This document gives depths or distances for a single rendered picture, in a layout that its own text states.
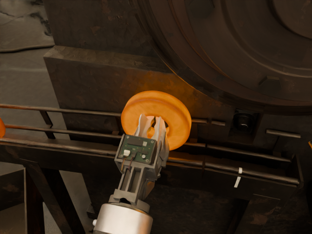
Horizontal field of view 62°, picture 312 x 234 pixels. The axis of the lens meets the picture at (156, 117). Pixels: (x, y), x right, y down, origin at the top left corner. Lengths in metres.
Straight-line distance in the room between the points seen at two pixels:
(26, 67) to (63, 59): 1.84
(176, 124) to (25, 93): 1.72
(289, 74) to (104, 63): 0.39
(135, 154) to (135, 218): 0.10
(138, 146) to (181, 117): 0.12
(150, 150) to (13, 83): 1.94
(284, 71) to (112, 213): 0.31
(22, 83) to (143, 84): 1.75
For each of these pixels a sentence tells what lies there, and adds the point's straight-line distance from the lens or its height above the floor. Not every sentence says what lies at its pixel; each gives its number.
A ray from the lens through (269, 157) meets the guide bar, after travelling 0.65.
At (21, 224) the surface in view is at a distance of 0.70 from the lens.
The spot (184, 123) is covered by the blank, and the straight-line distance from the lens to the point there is 0.54.
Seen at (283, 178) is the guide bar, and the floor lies 0.71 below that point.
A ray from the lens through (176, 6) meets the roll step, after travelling 0.35.
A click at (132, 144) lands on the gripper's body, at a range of 0.45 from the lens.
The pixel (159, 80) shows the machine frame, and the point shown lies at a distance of 0.57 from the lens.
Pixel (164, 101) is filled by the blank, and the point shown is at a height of 0.85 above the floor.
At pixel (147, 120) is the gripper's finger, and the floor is 0.80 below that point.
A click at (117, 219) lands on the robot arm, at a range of 0.42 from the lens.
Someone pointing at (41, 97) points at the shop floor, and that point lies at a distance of 2.06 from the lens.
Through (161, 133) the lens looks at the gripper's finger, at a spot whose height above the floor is 0.79.
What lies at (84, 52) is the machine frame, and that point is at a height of 0.87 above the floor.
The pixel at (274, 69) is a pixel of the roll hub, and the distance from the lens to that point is 0.33.
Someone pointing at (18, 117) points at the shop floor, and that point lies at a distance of 1.95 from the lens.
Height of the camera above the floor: 1.17
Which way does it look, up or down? 43 degrees down
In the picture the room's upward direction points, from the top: straight up
